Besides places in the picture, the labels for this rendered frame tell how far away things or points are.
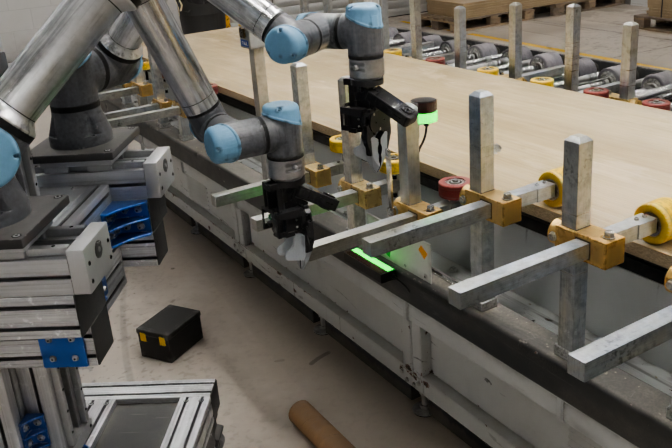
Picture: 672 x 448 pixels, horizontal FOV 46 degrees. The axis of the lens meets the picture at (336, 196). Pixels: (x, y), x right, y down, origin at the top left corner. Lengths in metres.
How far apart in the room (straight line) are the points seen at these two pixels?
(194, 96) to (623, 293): 0.96
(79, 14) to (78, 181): 0.70
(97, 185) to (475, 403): 1.21
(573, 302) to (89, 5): 0.99
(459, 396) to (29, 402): 1.18
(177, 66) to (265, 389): 1.48
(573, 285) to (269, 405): 1.45
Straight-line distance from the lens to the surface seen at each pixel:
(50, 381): 1.99
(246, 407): 2.72
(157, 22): 1.56
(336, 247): 1.71
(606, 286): 1.77
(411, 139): 1.80
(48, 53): 1.38
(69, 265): 1.51
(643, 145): 2.18
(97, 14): 1.39
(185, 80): 1.59
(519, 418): 2.23
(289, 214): 1.60
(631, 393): 1.52
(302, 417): 2.52
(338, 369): 2.85
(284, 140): 1.55
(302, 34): 1.58
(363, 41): 1.65
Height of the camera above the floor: 1.55
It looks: 21 degrees down
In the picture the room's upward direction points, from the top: 4 degrees counter-clockwise
